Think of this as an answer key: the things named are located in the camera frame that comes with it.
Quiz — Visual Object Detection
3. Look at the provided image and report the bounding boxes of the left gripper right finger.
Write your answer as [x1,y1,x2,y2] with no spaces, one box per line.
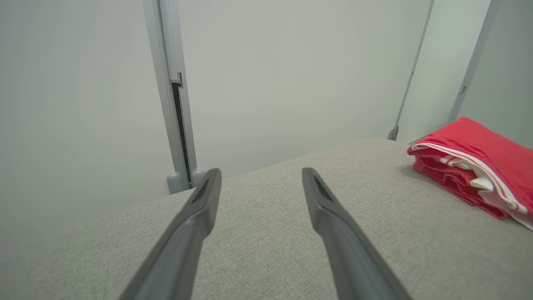
[301,167,413,300]

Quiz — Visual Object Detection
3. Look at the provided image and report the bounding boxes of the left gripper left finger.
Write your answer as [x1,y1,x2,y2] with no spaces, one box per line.
[118,168,222,300]

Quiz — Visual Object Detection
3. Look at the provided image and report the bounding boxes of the red basketball jersey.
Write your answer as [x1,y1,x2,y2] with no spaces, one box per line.
[407,117,533,231]

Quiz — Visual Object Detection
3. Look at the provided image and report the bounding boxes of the red mesh shorts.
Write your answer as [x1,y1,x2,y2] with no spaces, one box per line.
[411,148,512,220]

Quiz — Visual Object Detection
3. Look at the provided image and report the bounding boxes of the grey double partition post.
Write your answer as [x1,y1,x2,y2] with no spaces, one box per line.
[142,0,208,195]

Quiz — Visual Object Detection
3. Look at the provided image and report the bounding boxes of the thin grey partition post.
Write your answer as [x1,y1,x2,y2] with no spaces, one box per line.
[394,0,435,130]

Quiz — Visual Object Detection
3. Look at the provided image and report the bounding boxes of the wide grey partition post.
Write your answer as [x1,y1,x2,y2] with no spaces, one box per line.
[448,0,500,124]

